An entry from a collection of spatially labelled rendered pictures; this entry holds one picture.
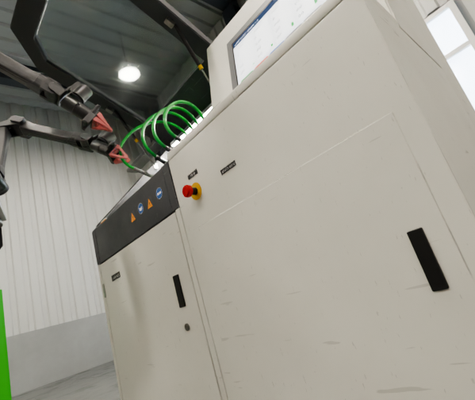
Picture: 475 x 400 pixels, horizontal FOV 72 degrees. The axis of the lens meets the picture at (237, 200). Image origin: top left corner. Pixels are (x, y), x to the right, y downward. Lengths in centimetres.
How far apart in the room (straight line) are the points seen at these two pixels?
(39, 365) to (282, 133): 733
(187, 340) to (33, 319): 685
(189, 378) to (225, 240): 47
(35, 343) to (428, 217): 752
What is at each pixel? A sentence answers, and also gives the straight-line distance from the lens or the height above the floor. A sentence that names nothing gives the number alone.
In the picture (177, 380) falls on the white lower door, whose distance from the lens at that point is 121.
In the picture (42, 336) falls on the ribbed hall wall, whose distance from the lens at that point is 781.
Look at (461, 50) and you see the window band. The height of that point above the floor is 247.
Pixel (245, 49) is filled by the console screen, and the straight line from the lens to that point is 135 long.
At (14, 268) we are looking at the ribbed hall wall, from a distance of 795.
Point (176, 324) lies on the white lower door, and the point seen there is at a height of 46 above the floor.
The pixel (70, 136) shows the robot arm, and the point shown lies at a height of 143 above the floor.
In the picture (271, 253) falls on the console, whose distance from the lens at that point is 78.
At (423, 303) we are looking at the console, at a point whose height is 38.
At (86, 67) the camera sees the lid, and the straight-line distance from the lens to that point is 197.
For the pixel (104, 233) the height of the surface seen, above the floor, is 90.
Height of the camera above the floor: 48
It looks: 16 degrees up
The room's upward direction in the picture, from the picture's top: 17 degrees counter-clockwise
